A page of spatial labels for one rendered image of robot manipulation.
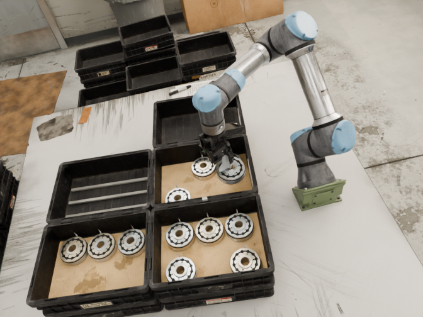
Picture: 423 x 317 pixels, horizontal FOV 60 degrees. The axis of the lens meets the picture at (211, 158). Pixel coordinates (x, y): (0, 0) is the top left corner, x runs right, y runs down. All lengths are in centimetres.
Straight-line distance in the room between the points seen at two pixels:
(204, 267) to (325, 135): 64
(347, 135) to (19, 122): 294
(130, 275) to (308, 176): 76
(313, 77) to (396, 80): 202
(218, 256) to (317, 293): 37
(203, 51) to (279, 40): 147
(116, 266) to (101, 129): 92
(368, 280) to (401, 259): 15
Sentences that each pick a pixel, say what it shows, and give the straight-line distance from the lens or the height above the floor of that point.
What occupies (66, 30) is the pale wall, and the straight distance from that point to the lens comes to 440.
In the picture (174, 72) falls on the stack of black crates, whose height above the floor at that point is 38.
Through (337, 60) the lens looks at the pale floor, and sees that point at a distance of 351.
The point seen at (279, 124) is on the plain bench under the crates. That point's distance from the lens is 188.
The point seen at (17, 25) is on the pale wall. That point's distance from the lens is 443.
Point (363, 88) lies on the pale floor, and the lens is 323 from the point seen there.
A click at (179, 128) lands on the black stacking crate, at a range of 174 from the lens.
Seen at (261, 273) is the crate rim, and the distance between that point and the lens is 119.
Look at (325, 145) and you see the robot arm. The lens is 140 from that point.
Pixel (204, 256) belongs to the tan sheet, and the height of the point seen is 83.
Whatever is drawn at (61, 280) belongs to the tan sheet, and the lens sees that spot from 148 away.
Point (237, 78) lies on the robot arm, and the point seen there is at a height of 132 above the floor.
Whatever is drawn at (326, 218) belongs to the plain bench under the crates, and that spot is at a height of 70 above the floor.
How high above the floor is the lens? 202
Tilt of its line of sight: 49 degrees down
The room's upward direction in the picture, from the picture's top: 12 degrees counter-clockwise
